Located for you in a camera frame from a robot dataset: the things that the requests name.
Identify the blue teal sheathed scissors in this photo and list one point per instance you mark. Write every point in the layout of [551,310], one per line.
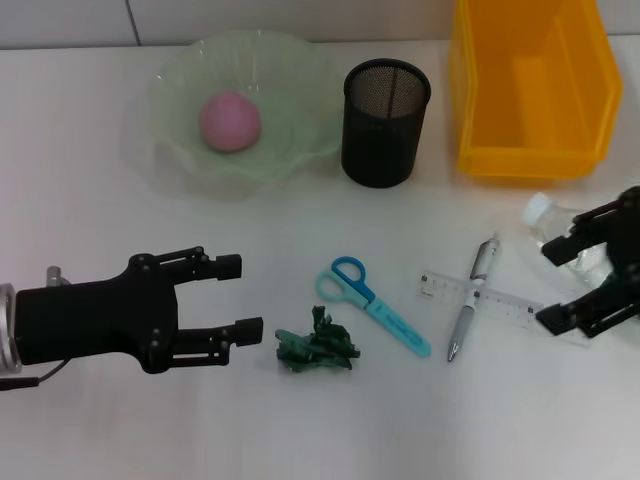
[350,292]

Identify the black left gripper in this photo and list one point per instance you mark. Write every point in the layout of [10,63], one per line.
[90,320]

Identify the translucent green wavy fruit bowl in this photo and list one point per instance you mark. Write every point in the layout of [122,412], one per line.
[290,100]

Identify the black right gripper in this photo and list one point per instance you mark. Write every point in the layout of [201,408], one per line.
[631,250]

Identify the yellow plastic storage bin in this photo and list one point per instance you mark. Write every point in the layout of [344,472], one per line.
[540,100]

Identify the silver left wrist connector post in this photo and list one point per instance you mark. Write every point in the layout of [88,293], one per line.
[54,275]

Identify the silver white ballpoint pen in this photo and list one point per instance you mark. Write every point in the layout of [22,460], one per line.
[467,305]

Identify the pink peach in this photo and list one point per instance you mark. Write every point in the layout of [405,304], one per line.
[230,122]

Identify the black mesh pen holder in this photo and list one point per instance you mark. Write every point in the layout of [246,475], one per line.
[380,145]

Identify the clear plastic ruler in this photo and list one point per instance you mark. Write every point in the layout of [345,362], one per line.
[440,287]

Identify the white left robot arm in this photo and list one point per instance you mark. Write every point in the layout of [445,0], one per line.
[7,330]

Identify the green plastic wrapper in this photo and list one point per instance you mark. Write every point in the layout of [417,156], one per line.
[310,347]

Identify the clear water bottle green label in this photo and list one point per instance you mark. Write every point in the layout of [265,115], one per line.
[555,225]

